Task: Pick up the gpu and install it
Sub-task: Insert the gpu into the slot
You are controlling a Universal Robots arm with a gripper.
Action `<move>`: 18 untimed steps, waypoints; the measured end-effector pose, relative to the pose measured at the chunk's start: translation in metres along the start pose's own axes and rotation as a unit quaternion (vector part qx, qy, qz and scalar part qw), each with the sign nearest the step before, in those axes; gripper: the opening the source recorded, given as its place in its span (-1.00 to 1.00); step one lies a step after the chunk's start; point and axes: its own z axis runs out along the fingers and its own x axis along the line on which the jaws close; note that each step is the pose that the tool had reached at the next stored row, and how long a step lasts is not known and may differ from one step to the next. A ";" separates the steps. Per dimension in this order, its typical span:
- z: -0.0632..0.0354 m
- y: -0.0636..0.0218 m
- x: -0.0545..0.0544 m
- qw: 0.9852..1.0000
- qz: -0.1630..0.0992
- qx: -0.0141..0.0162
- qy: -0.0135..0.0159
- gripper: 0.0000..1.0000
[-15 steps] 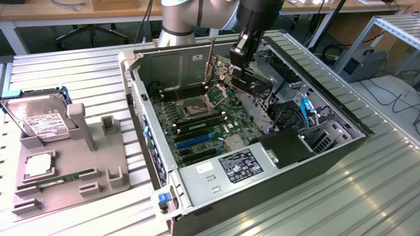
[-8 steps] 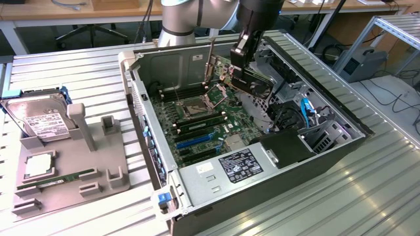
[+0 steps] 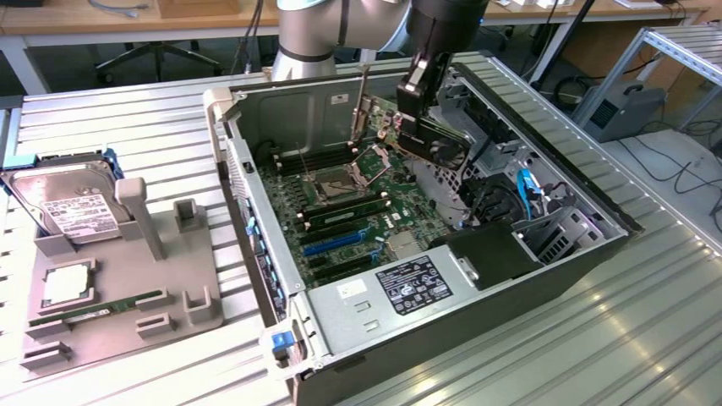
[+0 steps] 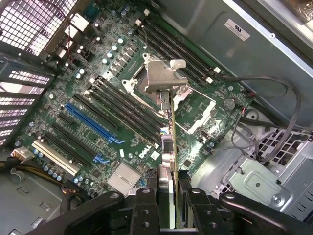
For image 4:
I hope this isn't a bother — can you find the silver finned chipset heatsink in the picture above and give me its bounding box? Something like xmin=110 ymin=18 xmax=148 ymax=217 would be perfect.
xmin=107 ymin=161 xmax=142 ymax=196

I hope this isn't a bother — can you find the grey metal drive cage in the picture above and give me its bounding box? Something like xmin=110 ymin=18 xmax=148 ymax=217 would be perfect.
xmin=190 ymin=127 xmax=313 ymax=223

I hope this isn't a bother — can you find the green Dell motherboard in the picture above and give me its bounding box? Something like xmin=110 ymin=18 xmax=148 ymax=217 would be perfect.
xmin=14 ymin=0 xmax=255 ymax=196

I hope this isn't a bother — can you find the metal socket cover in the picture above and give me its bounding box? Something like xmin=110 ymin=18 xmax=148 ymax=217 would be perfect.
xmin=175 ymin=85 xmax=217 ymax=135

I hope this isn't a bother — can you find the white expansion slot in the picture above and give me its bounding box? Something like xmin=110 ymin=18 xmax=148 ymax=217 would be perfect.
xmin=31 ymin=140 xmax=80 ymax=176

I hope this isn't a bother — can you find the round coin cell battery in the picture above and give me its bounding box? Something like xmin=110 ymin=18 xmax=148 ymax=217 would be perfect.
xmin=222 ymin=97 xmax=236 ymax=111

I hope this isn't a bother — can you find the CPU socket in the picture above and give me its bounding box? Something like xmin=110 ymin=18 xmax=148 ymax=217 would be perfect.
xmin=121 ymin=52 xmax=177 ymax=118

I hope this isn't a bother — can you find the open black PC case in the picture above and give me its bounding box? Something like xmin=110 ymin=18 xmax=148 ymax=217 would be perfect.
xmin=0 ymin=0 xmax=313 ymax=235

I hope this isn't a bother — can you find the yellow black power wire bundle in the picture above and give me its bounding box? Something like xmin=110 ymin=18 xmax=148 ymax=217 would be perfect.
xmin=0 ymin=156 xmax=83 ymax=204

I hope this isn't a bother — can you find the black looped wire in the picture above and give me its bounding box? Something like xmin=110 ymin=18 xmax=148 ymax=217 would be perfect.
xmin=220 ymin=74 xmax=302 ymax=163

